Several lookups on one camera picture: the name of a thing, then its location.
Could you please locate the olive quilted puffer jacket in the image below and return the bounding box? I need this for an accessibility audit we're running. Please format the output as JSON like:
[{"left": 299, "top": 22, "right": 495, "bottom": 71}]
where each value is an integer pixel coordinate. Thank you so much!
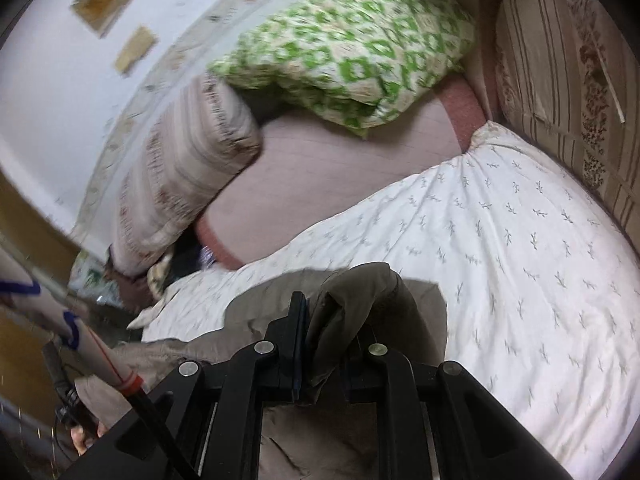
[{"left": 74, "top": 261, "right": 452, "bottom": 480}]

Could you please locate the pink quilted blanket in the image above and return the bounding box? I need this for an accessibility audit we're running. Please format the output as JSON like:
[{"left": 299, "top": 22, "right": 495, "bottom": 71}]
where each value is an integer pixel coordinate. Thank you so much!
[{"left": 194, "top": 76, "right": 486, "bottom": 270}]

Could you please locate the purple patterned cloth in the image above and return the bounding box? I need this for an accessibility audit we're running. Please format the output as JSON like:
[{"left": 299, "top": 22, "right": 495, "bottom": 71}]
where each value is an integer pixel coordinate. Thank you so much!
[{"left": 198, "top": 247, "right": 216, "bottom": 270}]

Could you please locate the dark brown garment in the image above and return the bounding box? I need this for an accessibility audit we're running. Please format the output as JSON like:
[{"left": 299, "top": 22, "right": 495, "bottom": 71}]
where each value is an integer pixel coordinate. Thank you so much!
[{"left": 115, "top": 273, "right": 157, "bottom": 314}]

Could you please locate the striped floral pillow at headboard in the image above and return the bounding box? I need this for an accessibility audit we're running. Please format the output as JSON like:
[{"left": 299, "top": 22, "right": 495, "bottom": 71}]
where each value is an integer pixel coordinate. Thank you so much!
[{"left": 110, "top": 73, "right": 262, "bottom": 278}]

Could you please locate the striped brown side pillow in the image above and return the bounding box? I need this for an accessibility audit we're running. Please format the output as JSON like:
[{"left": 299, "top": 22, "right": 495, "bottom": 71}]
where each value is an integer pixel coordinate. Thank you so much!
[{"left": 496, "top": 0, "right": 639, "bottom": 243}]

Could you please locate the white sleeved forearm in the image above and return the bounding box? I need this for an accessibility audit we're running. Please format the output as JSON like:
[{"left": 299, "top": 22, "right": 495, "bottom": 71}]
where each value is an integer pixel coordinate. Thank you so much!
[{"left": 1, "top": 249, "right": 143, "bottom": 396}]

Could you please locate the white leaf-print bed sheet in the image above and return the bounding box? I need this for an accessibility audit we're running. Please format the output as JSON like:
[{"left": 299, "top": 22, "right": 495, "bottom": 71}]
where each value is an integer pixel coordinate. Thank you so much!
[{"left": 134, "top": 122, "right": 639, "bottom": 479}]

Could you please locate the green white patterned quilt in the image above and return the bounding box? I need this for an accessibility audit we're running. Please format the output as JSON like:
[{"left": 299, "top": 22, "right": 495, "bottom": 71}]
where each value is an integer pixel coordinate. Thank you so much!
[{"left": 209, "top": 0, "right": 475, "bottom": 136}]

